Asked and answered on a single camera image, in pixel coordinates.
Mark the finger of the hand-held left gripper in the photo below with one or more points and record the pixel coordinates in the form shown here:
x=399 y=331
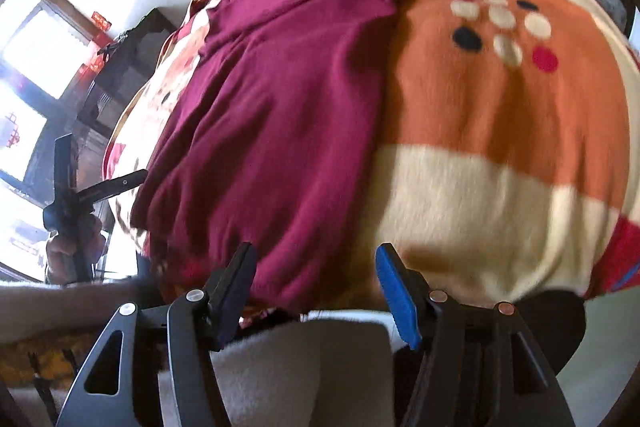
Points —
x=64 y=172
x=112 y=186

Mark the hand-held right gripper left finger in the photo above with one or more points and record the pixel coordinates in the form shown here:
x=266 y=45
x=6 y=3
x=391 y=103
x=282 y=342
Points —
x=235 y=287

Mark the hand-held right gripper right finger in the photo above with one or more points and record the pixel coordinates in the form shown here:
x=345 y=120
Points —
x=397 y=292

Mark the maroon knit garment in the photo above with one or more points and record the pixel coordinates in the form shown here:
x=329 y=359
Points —
x=275 y=107

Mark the person's left hand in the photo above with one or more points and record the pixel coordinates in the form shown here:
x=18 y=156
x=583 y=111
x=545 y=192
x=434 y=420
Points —
x=57 y=259

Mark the red items on table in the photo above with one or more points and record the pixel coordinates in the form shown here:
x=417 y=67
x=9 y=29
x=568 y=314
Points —
x=89 y=68

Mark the white cloth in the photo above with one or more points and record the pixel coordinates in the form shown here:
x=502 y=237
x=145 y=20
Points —
x=300 y=372

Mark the window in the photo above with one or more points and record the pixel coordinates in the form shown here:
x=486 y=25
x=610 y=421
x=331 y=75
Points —
x=35 y=47

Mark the dark wooden table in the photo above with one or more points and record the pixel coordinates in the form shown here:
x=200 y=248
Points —
x=125 y=57

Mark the yellow patterned cloth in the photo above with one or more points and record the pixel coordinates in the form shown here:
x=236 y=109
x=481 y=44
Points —
x=40 y=357

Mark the orange red printed blanket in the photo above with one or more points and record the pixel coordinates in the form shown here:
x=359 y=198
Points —
x=475 y=132

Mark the red paper wall decoration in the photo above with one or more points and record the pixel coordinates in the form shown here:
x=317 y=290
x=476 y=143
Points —
x=102 y=21

